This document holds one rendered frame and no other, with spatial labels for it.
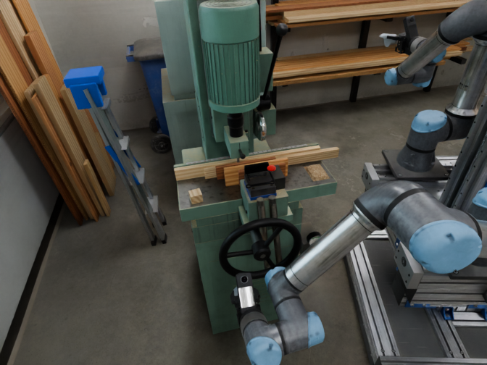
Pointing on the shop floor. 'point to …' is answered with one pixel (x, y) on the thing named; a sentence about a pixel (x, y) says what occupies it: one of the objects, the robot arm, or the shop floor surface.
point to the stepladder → (115, 143)
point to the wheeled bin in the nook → (150, 57)
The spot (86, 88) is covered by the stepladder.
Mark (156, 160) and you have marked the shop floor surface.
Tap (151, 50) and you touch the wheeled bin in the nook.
